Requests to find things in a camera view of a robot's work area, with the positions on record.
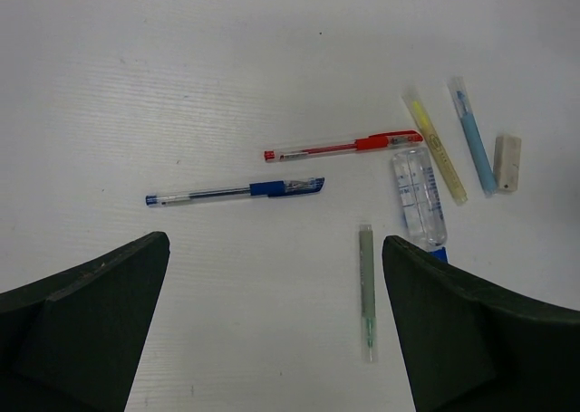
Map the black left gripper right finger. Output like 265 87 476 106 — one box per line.
382 235 579 411

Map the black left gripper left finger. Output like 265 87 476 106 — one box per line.
1 231 170 411

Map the clear glue bottle blue cap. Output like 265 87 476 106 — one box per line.
391 147 448 263

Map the grey highlighter pen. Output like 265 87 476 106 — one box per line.
358 224 377 362

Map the blue highlighter pen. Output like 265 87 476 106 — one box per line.
448 76 498 196

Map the beige eraser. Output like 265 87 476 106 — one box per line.
493 134 521 193

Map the red gel pen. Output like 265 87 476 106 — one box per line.
263 129 424 163

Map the blue gel pen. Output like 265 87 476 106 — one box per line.
145 177 325 207

